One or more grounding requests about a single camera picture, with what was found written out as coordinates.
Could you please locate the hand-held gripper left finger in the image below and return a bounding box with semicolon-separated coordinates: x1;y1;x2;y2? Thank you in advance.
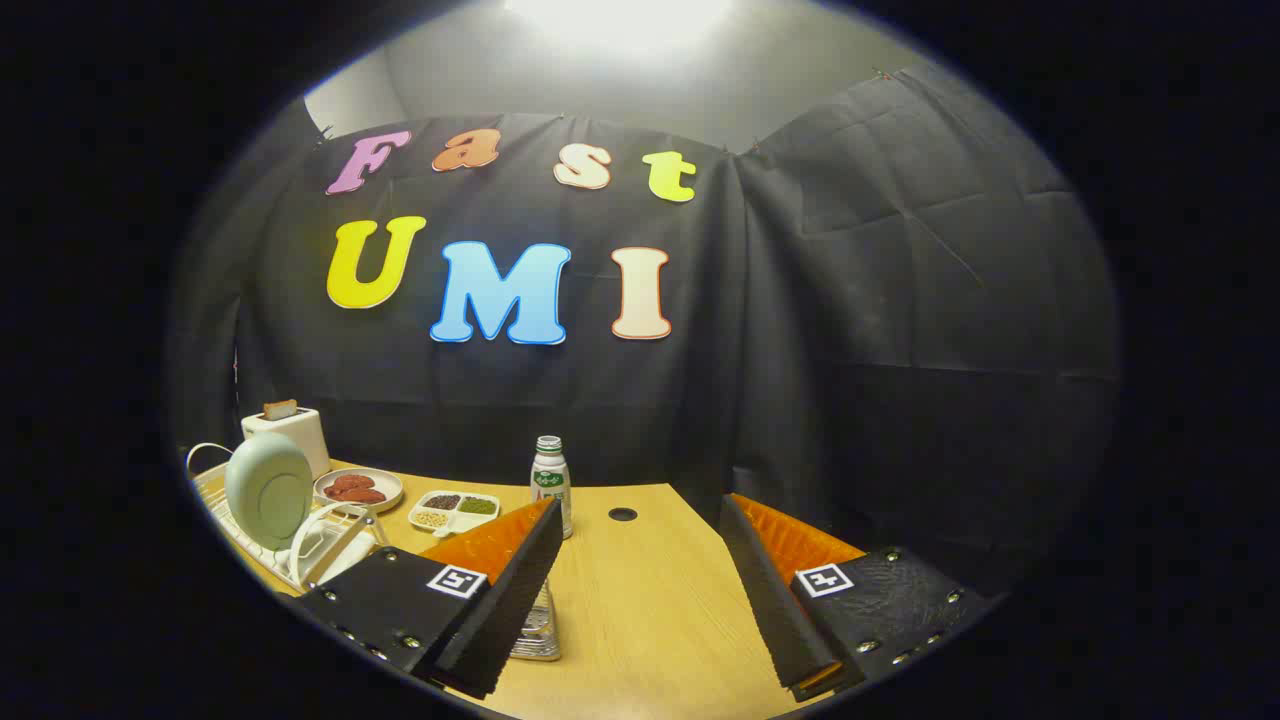
296;497;566;701

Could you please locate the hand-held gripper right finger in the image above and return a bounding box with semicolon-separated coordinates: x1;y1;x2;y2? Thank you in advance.
718;492;991;703

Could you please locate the metal wire basket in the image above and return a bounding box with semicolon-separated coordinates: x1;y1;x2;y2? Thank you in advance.
508;578;563;663

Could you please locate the white wire dish rack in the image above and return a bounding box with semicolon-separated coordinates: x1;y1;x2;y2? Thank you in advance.
185;442;391;593

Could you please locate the pale green plate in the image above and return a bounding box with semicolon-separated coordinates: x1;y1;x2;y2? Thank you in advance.
224;431;314;551

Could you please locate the white divided dish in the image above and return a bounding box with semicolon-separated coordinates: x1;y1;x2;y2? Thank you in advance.
408;489;501;539

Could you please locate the small beige plate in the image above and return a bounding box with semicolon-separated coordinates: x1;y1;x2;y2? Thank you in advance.
313;467;405;514

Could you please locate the white drink bottle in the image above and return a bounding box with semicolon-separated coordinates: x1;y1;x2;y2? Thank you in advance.
530;435;574;541

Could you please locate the white toaster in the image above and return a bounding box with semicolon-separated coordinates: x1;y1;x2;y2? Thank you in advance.
241;407;332;481

